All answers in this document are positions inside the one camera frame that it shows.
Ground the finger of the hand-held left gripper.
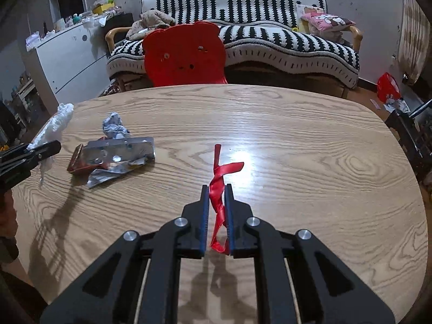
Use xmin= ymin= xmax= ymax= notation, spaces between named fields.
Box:
xmin=0 ymin=143 xmax=31 ymax=159
xmin=0 ymin=140 xmax=62 ymax=190

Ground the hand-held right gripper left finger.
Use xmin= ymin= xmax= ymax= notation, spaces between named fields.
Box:
xmin=40 ymin=185 xmax=209 ymax=324

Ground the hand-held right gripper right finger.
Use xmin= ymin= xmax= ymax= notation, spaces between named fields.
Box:
xmin=224 ymin=184 xmax=396 ymax=324

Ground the white plastic bag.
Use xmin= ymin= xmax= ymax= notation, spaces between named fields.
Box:
xmin=27 ymin=103 xmax=75 ymax=188

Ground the red ribbon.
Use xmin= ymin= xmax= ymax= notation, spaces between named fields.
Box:
xmin=209 ymin=144 xmax=245 ymax=254

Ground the person's left hand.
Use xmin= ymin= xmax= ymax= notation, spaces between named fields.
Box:
xmin=0 ymin=189 xmax=18 ymax=238

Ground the red brown wrapper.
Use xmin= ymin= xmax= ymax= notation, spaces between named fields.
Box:
xmin=67 ymin=143 xmax=110 ymax=175

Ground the cluttered storage shelf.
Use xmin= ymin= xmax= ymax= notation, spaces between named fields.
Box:
xmin=0 ymin=74 xmax=41 ymax=137

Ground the crumpled blue white wrapper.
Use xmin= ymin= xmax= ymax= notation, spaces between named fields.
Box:
xmin=102 ymin=112 xmax=131 ymax=140

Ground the silver foil packet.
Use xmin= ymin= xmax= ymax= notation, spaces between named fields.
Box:
xmin=83 ymin=137 xmax=156 ymax=190

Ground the white cabinet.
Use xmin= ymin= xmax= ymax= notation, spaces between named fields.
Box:
xmin=25 ymin=23 xmax=112 ymax=115

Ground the group of small bottles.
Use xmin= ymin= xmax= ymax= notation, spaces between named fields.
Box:
xmin=54 ymin=13 xmax=90 ymax=29

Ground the black cabinet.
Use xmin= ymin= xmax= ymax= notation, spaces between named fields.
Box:
xmin=101 ymin=13 xmax=134 ymax=41

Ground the beige plush toy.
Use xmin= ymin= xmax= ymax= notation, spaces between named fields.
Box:
xmin=126 ymin=10 xmax=176 ymax=41

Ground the red plastic chair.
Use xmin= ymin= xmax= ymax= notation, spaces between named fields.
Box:
xmin=142 ymin=21 xmax=227 ymax=87

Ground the black metal chair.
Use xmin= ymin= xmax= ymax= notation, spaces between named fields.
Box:
xmin=385 ymin=99 xmax=432 ymax=183

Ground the red bag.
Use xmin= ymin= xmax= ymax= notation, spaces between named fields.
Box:
xmin=376 ymin=73 xmax=402 ymax=104

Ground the black white striped sofa cover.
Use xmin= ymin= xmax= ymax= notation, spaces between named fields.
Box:
xmin=107 ymin=0 xmax=360 ymax=88

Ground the pink cartoon cushion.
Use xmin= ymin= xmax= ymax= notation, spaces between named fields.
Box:
xmin=301 ymin=13 xmax=357 ymax=34

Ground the white yellow cushion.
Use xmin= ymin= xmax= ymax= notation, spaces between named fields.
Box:
xmin=296 ymin=4 xmax=326 ymax=34

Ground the beige patterned curtain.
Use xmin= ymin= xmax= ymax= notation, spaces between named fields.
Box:
xmin=398 ymin=0 xmax=431 ymax=86

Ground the wooden frame sofa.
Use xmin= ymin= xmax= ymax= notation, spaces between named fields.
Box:
xmin=105 ymin=0 xmax=364 ymax=90

